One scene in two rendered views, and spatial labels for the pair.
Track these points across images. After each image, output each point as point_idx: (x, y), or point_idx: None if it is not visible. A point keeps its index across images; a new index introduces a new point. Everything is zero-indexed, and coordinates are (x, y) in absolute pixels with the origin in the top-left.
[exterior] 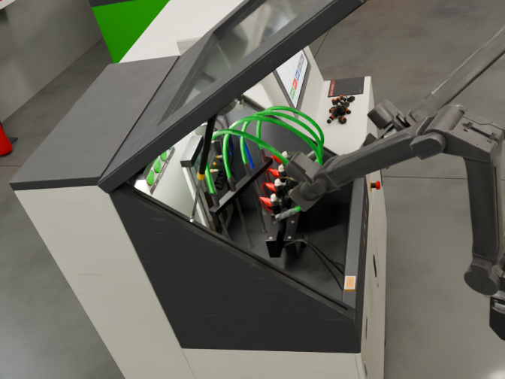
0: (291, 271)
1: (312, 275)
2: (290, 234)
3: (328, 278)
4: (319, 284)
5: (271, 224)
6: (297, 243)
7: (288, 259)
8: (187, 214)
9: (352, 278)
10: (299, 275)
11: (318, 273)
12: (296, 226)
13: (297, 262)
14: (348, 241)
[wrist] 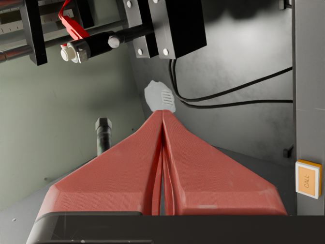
0: (214, 33)
1: (249, 44)
2: (165, 43)
3: (281, 53)
4: (265, 68)
5: (127, 9)
6: (188, 38)
7: (203, 4)
8: (18, 84)
9: (312, 175)
10: (228, 44)
11: (259, 38)
12: (167, 15)
13: (217, 9)
14: (295, 40)
